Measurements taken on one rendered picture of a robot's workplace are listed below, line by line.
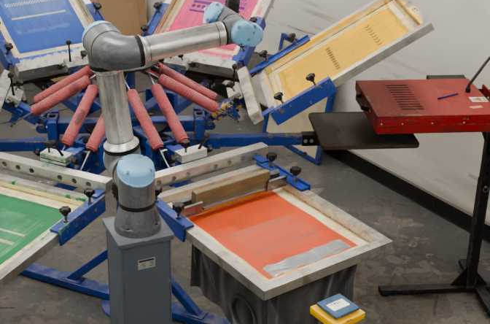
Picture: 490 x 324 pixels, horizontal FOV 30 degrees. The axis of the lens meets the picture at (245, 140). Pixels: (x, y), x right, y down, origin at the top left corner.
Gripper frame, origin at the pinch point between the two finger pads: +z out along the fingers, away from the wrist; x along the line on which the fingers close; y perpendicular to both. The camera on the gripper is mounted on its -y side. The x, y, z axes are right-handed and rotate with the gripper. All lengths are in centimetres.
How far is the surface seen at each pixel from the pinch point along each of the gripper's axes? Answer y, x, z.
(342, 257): 65, 56, -49
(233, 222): 73, 36, -5
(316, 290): 82, 58, -39
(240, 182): 60, 40, 7
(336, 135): 38, 107, 51
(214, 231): 77, 28, -8
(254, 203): 67, 49, 6
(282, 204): 64, 58, 0
